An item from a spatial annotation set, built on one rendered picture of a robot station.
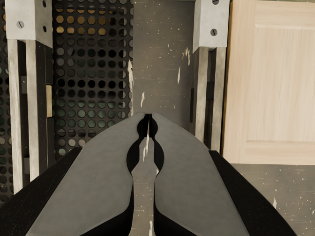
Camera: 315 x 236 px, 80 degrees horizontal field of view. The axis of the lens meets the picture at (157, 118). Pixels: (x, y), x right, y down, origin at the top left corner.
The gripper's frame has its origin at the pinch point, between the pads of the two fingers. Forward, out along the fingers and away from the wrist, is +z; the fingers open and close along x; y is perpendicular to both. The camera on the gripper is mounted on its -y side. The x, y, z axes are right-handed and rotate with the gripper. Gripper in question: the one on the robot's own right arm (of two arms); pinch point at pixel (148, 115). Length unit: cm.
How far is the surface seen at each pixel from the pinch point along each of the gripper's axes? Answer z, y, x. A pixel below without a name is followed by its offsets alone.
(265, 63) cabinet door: 37.3, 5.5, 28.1
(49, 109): 31.5, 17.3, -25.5
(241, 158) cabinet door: 26.7, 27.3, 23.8
